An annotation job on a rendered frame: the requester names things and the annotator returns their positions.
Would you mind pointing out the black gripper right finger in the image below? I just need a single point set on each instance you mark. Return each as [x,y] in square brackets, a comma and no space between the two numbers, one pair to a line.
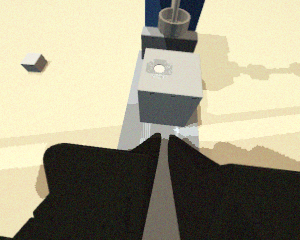
[205,191]

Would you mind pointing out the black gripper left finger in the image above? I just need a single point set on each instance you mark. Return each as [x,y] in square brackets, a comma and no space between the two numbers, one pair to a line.
[109,171]

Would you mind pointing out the small white cube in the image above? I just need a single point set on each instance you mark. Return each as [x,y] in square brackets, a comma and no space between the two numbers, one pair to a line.
[33,62]

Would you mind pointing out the tan block with round hole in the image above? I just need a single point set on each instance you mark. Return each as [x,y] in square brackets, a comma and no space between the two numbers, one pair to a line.
[171,97]

